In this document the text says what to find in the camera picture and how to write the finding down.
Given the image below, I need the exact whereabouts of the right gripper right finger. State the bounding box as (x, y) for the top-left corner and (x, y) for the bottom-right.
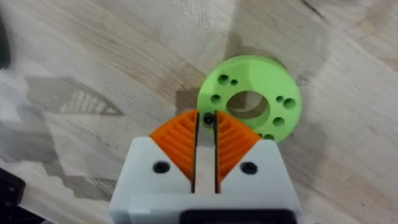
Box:
(214, 110), (303, 213)

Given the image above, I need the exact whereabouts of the green disc with holes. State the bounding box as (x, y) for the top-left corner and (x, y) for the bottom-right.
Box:
(197, 55), (303, 144)

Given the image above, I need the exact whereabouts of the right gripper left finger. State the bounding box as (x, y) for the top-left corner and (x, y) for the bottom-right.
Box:
(109, 109), (200, 224)

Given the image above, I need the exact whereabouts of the black object at table edge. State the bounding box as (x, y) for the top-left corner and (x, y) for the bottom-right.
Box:
(0, 18), (11, 70)

